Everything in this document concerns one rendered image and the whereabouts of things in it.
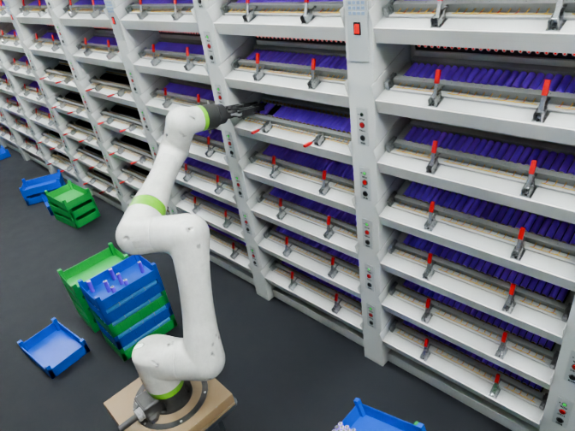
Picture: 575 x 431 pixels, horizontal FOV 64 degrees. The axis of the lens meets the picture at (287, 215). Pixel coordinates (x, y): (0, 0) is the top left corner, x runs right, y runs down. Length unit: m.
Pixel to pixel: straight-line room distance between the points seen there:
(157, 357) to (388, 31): 1.15
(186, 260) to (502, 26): 1.00
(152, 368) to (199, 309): 0.24
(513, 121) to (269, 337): 1.49
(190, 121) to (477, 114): 0.91
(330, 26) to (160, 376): 1.17
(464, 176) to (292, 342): 1.20
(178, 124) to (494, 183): 1.01
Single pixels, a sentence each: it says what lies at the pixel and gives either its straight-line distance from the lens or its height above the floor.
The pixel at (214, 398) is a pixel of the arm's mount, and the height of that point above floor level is 0.34.
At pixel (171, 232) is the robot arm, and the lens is 1.36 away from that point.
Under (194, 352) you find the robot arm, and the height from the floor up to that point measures 0.59.
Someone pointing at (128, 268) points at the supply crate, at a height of 0.32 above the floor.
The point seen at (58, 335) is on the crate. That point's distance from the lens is 2.74.
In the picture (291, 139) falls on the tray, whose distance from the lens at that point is 1.72.
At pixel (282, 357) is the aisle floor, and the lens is 2.17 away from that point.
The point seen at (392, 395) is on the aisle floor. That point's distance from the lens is 2.02.
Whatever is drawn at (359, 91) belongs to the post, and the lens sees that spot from 1.44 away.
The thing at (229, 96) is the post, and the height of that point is 1.09.
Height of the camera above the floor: 1.63
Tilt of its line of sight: 32 degrees down
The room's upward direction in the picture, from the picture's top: 9 degrees counter-clockwise
